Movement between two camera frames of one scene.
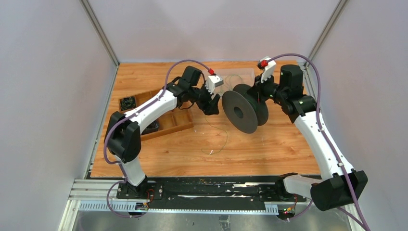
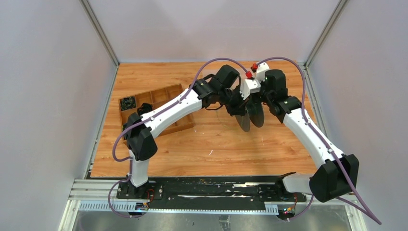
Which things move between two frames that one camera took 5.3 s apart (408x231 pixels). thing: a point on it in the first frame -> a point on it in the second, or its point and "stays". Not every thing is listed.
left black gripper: (210, 107) -> (239, 109)
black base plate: (208, 192) stays
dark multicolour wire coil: (127, 103) stays
